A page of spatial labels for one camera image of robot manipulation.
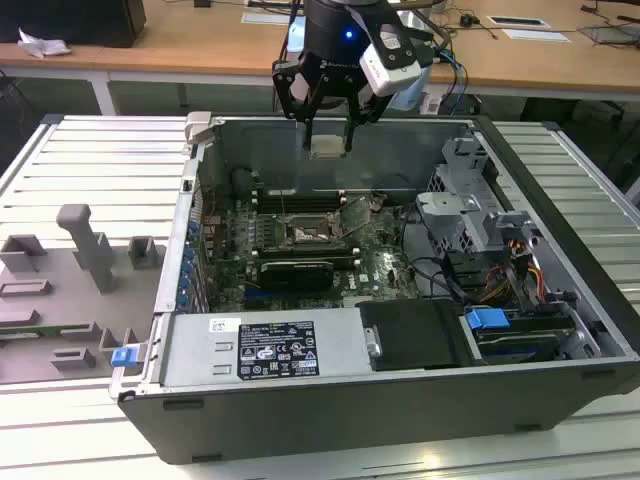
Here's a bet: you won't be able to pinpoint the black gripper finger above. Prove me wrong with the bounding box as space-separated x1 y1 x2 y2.
271 52 322 152
343 92 394 152

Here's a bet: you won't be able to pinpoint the silver square CPU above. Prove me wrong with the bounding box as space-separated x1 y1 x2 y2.
308 134 348 161

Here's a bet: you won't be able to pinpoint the metal socket cover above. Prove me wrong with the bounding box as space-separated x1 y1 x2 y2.
337 196 376 238

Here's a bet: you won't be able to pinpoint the black RAM slot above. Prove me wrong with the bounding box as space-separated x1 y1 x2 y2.
257 204 347 214
255 249 361 261
257 199 347 208
257 189 347 198
257 194 347 203
255 243 359 253

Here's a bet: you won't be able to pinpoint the CPU socket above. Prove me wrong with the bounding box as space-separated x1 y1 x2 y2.
279 212 349 250

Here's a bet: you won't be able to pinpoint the pale blue teach pendant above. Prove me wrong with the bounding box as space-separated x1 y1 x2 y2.
390 64 434 113

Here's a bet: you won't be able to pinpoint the grey case latch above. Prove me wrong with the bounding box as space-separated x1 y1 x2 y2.
183 110 217 147

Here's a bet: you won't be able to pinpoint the wooden office desk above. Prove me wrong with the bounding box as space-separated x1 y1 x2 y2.
94 0 640 119
0 42 116 117

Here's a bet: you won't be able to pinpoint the grey metal drive cage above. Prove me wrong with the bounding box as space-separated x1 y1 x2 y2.
414 135 541 257

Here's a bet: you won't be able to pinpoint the green motherboard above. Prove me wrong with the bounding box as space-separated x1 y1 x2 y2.
199 189 426 314

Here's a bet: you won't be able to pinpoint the low profile graphics card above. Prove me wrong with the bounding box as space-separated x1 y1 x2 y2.
258 258 333 293

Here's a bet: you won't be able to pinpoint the black plastic shroud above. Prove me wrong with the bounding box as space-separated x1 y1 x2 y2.
357 298 474 373

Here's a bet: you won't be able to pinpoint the black desktop computer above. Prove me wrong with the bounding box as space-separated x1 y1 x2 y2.
0 0 148 49

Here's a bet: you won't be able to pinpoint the blue disk carrier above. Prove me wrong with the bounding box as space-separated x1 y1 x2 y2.
463 308 559 365

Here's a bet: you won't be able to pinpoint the crumpled white paper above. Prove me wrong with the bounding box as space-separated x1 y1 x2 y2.
17 27 72 59

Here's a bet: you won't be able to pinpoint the clear plastic tray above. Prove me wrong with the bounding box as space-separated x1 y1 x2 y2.
577 22 640 48

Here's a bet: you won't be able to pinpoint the hard disk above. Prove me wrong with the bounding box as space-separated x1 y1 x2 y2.
474 320 575 359

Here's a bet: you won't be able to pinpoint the silver power supply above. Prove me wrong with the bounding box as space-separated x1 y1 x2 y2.
159 307 377 389

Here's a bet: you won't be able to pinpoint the black open PC case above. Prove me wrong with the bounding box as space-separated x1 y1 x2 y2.
107 109 640 466

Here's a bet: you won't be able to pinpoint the grey parts rack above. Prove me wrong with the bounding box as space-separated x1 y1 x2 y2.
0 202 169 386

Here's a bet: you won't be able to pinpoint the green RAM stick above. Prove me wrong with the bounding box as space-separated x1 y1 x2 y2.
0 324 69 337

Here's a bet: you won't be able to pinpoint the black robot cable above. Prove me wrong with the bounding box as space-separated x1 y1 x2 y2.
277 9 308 64

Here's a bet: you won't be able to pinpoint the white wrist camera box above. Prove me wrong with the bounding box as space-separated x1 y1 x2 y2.
349 0 425 98

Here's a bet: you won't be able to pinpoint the blue cable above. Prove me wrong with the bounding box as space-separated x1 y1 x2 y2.
434 44 470 117

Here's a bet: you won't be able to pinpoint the thin red wire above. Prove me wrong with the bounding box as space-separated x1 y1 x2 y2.
198 187 222 221

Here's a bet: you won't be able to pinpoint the orange yellow power wires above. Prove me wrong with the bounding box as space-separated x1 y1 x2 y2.
477 238 549 305

